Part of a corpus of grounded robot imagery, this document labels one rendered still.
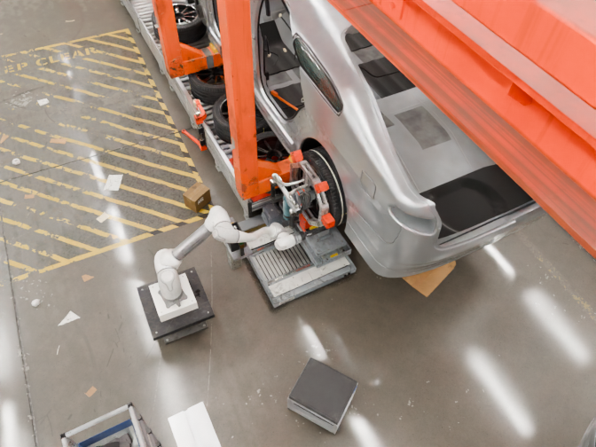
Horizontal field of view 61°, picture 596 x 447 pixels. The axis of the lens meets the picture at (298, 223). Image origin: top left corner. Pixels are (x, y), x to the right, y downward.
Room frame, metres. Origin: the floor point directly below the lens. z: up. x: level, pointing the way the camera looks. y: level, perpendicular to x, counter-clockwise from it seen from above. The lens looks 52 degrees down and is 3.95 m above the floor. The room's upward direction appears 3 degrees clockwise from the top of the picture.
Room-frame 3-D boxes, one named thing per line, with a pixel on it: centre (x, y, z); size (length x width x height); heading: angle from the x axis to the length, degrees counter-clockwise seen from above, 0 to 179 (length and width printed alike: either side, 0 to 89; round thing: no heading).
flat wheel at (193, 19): (5.88, 1.62, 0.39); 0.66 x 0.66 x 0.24
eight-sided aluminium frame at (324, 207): (2.71, -0.07, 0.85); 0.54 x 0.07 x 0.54; 30
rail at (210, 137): (4.09, 1.05, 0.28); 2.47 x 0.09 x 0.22; 30
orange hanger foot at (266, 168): (3.15, 0.17, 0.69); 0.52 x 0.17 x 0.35; 120
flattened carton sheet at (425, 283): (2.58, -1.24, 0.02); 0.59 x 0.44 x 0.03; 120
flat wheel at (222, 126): (4.14, 0.62, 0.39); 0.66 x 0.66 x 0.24
